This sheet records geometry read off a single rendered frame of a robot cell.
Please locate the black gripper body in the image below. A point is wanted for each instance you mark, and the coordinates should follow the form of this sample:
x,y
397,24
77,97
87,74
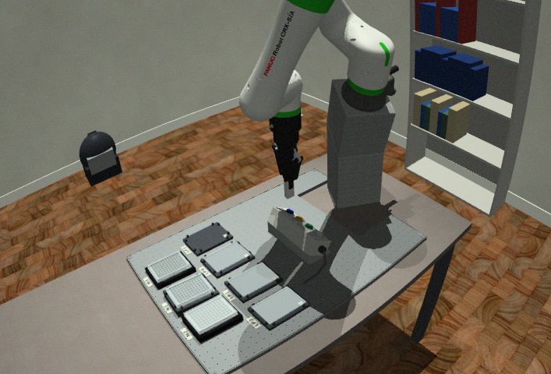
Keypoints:
x,y
287,142

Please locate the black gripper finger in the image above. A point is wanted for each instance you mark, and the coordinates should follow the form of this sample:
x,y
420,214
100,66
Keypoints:
x,y
292,168
280,162

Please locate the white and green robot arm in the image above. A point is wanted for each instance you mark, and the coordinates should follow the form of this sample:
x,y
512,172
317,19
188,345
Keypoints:
x,y
370,55

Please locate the grey button panel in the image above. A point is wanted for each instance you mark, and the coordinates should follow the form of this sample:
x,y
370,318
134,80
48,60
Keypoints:
x,y
300,237

